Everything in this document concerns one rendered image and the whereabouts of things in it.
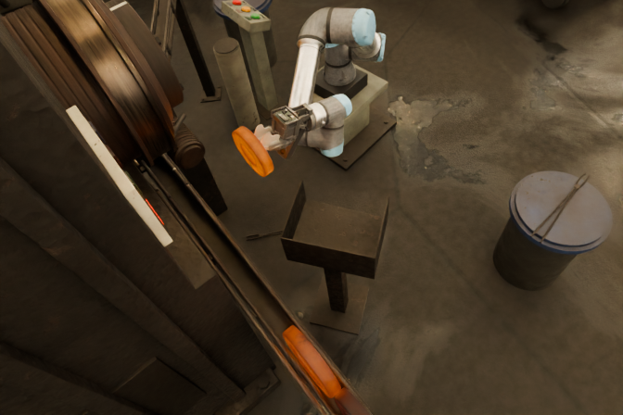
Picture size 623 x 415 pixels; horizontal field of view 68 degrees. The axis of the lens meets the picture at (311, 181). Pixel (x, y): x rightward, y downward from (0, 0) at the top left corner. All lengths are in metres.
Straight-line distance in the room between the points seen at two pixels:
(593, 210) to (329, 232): 0.90
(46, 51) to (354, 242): 0.91
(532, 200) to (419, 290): 0.58
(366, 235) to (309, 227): 0.17
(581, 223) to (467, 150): 0.81
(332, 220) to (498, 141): 1.26
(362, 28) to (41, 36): 0.94
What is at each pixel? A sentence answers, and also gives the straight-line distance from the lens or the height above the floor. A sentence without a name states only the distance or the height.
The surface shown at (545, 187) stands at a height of 0.43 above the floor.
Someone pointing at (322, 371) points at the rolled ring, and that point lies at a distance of 1.08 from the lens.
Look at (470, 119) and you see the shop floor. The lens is 2.52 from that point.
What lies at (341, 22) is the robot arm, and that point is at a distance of 1.59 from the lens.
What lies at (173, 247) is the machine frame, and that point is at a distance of 1.15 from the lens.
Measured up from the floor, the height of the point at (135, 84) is 1.21.
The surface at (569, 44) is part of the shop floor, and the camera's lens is 3.10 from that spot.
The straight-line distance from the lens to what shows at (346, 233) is 1.39.
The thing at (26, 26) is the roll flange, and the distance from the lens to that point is 1.10.
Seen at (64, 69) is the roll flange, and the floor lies 1.26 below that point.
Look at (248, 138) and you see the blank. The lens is 1.24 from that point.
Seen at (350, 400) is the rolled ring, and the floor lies 0.75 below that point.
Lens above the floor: 1.82
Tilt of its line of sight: 54 degrees down
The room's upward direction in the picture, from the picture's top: 9 degrees counter-clockwise
